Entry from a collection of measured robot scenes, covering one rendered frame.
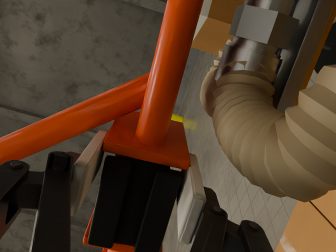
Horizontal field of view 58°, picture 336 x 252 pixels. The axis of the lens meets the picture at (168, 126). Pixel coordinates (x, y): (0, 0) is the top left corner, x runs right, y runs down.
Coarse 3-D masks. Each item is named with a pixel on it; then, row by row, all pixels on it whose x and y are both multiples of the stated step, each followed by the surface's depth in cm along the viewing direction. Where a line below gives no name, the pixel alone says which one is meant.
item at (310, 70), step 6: (294, 12) 28; (330, 18) 25; (330, 24) 26; (324, 30) 26; (324, 36) 26; (324, 42) 26; (318, 48) 26; (318, 54) 26; (312, 60) 26; (312, 66) 27; (306, 78) 27; (306, 84) 27
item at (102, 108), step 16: (144, 80) 22; (96, 96) 22; (112, 96) 22; (128, 96) 22; (64, 112) 22; (80, 112) 22; (96, 112) 22; (112, 112) 22; (128, 112) 23; (32, 128) 23; (48, 128) 22; (64, 128) 22; (80, 128) 22; (0, 144) 23; (16, 144) 23; (32, 144) 23; (48, 144) 23; (0, 160) 23
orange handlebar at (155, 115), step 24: (168, 0) 18; (192, 0) 18; (168, 24) 18; (192, 24) 18; (168, 48) 19; (168, 72) 19; (144, 96) 20; (168, 96) 20; (144, 120) 20; (168, 120) 21
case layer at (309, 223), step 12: (300, 204) 109; (312, 204) 103; (324, 204) 96; (300, 216) 107; (312, 216) 101; (324, 216) 96; (288, 228) 112; (300, 228) 105; (312, 228) 99; (324, 228) 93; (288, 240) 110; (300, 240) 103; (312, 240) 97; (324, 240) 92
